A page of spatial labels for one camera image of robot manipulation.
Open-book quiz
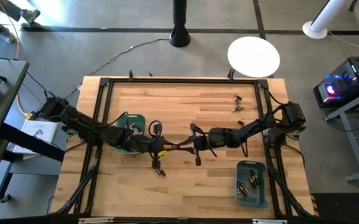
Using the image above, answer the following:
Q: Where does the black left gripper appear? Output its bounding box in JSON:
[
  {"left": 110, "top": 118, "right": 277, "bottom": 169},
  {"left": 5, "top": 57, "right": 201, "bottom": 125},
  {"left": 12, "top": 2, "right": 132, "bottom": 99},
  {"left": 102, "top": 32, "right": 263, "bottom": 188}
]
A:
[{"left": 144, "top": 121, "right": 183, "bottom": 170}]

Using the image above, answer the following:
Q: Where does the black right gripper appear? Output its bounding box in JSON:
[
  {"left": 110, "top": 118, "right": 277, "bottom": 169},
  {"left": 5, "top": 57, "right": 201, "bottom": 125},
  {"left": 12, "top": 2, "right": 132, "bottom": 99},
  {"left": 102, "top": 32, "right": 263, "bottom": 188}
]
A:
[{"left": 180, "top": 123, "right": 213, "bottom": 167}]

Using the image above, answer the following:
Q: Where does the green plastic bin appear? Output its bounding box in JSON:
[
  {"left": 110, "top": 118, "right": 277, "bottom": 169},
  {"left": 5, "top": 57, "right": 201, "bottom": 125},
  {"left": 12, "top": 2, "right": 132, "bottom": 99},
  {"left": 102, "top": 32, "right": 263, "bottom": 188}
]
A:
[{"left": 114, "top": 113, "right": 147, "bottom": 156}]

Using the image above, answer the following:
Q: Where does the blue-green plastic bin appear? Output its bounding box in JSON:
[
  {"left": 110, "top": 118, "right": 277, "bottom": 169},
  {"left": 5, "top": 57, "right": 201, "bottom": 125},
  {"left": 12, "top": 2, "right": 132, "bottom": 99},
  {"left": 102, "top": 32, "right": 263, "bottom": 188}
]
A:
[{"left": 234, "top": 159, "right": 270, "bottom": 210}]

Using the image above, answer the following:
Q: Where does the white round disc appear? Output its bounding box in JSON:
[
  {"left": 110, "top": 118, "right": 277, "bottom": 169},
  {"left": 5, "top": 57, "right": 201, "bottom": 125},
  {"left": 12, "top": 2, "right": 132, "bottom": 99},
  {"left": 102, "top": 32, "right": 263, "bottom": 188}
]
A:
[{"left": 226, "top": 35, "right": 281, "bottom": 79}]

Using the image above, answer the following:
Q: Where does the black stand pole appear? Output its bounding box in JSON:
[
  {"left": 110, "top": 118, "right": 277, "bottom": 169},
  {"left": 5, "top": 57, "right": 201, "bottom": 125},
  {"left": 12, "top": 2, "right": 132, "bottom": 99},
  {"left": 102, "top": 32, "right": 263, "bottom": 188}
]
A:
[{"left": 169, "top": 0, "right": 192, "bottom": 49}]

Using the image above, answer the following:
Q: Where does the white booklet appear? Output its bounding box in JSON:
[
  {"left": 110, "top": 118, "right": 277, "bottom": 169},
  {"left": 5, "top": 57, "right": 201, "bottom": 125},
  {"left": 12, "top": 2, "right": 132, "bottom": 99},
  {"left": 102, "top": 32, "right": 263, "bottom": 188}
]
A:
[{"left": 12, "top": 119, "right": 60, "bottom": 156}]

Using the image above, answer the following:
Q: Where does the black hazard-striped mat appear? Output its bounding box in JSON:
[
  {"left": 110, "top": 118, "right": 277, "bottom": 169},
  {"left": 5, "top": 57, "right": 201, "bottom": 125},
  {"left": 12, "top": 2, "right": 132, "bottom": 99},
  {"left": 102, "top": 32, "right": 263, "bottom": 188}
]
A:
[{"left": 309, "top": 192, "right": 359, "bottom": 224}]

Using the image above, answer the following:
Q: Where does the grey side table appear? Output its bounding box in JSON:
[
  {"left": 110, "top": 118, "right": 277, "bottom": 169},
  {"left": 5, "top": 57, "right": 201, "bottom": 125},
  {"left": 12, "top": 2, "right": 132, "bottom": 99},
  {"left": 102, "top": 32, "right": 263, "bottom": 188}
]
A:
[{"left": 323, "top": 85, "right": 359, "bottom": 184}]

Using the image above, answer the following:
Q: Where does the black computer tower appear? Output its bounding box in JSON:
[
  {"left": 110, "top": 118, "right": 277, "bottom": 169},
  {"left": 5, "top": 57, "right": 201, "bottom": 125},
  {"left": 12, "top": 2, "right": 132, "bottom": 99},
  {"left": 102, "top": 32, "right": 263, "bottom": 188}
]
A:
[{"left": 312, "top": 55, "right": 359, "bottom": 109}]

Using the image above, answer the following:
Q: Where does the white pole stand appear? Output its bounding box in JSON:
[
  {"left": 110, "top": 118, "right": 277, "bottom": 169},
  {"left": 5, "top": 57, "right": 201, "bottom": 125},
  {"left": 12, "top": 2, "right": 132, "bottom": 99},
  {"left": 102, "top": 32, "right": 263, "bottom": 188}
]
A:
[{"left": 302, "top": 0, "right": 350, "bottom": 40}]

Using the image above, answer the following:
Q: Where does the person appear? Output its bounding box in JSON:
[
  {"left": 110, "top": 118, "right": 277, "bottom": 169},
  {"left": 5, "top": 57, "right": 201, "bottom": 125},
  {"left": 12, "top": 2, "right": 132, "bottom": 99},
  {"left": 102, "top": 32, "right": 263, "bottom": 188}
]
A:
[{"left": 0, "top": 0, "right": 42, "bottom": 44}]

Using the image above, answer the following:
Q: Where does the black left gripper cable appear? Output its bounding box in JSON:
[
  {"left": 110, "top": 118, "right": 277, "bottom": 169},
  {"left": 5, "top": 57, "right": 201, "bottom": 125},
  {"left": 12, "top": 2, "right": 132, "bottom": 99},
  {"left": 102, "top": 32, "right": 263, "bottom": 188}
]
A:
[{"left": 104, "top": 111, "right": 164, "bottom": 144}]

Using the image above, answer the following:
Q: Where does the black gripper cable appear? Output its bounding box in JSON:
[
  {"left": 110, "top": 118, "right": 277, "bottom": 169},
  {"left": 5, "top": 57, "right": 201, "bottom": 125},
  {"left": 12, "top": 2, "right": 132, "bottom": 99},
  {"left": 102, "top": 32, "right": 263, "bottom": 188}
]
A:
[
  {"left": 208, "top": 129, "right": 249, "bottom": 158},
  {"left": 104, "top": 111, "right": 164, "bottom": 144}
]

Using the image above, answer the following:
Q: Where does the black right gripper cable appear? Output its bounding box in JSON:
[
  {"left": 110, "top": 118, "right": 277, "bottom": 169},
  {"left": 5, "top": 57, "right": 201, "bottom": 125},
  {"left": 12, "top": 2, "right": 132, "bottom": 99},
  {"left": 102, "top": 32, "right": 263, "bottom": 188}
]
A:
[{"left": 208, "top": 129, "right": 249, "bottom": 158}]

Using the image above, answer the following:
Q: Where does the black table frame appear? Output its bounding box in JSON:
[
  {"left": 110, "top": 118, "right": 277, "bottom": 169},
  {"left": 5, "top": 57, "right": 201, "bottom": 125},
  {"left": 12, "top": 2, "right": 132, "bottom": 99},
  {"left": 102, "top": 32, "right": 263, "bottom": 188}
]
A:
[{"left": 50, "top": 77, "right": 315, "bottom": 218}]

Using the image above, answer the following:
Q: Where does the silver metal bracket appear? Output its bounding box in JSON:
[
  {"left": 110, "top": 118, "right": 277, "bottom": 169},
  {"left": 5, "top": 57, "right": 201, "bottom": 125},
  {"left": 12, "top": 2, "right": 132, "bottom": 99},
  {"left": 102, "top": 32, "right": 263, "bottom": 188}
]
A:
[
  {"left": 252, "top": 218, "right": 288, "bottom": 224},
  {"left": 78, "top": 217, "right": 115, "bottom": 224}
]

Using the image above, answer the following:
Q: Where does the black floor cable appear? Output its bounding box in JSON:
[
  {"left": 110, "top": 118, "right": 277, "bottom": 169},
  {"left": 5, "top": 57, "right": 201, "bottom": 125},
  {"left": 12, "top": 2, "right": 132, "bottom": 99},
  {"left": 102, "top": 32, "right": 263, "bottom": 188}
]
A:
[{"left": 68, "top": 37, "right": 170, "bottom": 96}]

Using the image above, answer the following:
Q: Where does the black desk frame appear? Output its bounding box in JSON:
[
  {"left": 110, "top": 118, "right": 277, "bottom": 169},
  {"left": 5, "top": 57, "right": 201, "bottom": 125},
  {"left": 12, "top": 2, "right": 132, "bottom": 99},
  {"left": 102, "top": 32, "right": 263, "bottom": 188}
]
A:
[{"left": 0, "top": 123, "right": 65, "bottom": 205}]

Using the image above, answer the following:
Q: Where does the yellow cable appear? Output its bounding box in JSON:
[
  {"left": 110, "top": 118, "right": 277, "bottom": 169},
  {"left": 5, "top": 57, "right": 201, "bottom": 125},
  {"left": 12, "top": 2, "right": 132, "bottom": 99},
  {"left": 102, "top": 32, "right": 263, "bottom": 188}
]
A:
[{"left": 0, "top": 0, "right": 36, "bottom": 121}]

